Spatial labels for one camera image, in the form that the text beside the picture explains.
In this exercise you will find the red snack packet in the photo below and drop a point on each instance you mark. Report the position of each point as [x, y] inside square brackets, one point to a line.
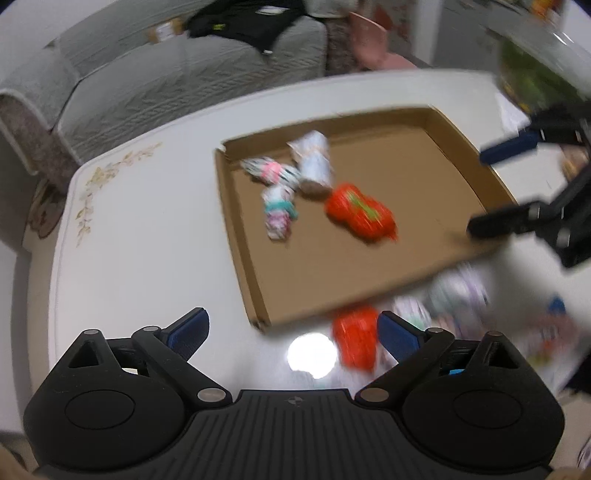
[355, 337]

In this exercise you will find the white roll with pink band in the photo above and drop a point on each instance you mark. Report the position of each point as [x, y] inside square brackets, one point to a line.
[270, 171]

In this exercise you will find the green plastic bag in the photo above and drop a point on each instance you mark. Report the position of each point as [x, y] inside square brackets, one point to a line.
[531, 81]

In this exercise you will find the grey covered sofa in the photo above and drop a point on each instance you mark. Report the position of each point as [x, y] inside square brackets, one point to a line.
[138, 92]

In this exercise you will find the pale blue white sock roll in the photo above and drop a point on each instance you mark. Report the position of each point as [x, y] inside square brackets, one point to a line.
[315, 161]

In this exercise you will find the pale multicoloured cloth bundle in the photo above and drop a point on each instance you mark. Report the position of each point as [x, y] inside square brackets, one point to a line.
[549, 325]

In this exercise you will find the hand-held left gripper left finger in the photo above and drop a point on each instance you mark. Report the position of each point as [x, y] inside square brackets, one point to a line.
[189, 330]

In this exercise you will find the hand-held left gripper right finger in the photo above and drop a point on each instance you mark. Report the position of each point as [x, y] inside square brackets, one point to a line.
[397, 337]

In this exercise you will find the patterned floor mat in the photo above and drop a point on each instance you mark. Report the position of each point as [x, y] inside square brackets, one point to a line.
[44, 210]

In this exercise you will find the shallow cardboard box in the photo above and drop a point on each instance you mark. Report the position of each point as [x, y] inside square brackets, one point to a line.
[415, 184]

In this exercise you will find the red bundle with green band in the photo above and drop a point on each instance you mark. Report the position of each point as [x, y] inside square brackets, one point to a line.
[360, 217]

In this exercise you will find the small striped cloth bundle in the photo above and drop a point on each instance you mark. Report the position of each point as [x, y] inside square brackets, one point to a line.
[279, 212]

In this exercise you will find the small cardboard parcel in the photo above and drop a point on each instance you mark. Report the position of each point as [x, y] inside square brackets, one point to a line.
[162, 30]

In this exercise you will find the pink plastic stool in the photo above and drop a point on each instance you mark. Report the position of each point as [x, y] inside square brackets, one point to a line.
[374, 46]

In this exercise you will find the black clothing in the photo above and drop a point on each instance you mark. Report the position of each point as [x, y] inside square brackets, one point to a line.
[240, 21]

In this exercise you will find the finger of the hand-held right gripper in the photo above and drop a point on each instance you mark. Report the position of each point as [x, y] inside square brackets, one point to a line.
[508, 148]
[503, 222]

